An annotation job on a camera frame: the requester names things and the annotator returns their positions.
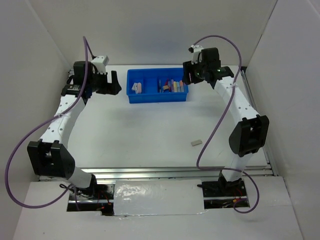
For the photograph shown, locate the red pen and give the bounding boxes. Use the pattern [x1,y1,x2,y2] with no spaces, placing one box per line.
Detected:
[167,79,173,92]

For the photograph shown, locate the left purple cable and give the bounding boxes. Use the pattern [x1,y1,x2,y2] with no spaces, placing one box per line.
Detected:
[4,36,96,209]

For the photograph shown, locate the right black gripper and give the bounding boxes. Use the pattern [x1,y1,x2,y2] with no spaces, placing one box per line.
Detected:
[181,57,208,86]

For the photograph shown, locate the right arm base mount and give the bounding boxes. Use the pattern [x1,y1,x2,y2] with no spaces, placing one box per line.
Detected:
[197,180,250,209]

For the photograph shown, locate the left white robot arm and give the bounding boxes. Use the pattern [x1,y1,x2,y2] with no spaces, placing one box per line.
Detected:
[27,55,122,200]

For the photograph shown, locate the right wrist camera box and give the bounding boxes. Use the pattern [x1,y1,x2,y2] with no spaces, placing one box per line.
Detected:
[188,44,204,65]

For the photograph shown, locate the grey white eraser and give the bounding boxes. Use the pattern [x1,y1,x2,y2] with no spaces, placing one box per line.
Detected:
[191,139,203,147]

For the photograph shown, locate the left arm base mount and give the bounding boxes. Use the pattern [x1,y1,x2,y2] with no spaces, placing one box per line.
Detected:
[66,183,115,216]

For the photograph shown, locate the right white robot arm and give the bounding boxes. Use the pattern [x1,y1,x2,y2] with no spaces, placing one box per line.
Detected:
[182,45,270,196]

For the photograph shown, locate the purple highlighter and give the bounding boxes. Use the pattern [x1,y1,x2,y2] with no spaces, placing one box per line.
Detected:
[170,79,175,92]

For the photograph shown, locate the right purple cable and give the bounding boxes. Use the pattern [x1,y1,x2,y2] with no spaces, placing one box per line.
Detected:
[189,34,260,214]

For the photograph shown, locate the white red eraser pack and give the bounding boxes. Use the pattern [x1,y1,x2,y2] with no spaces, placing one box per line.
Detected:
[131,82,138,92]

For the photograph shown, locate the blue compartment tray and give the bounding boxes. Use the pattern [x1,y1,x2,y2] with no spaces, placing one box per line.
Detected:
[126,67,189,104]

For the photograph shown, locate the white foil cover sheet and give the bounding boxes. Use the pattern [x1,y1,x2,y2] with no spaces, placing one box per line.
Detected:
[113,179,205,216]

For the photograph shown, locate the purple cable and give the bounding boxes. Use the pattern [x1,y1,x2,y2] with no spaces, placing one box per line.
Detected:
[189,34,260,214]
[4,36,96,209]

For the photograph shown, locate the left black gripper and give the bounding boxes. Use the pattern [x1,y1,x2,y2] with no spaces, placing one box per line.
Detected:
[87,68,121,96]

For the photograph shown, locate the yellow highlighter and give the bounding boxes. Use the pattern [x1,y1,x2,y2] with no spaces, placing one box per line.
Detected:
[173,81,178,93]

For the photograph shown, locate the blue pen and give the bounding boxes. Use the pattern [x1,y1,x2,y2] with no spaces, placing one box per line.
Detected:
[157,79,162,93]

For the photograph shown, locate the aluminium frame rail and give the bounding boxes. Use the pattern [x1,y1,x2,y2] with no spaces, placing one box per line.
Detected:
[39,163,278,181]

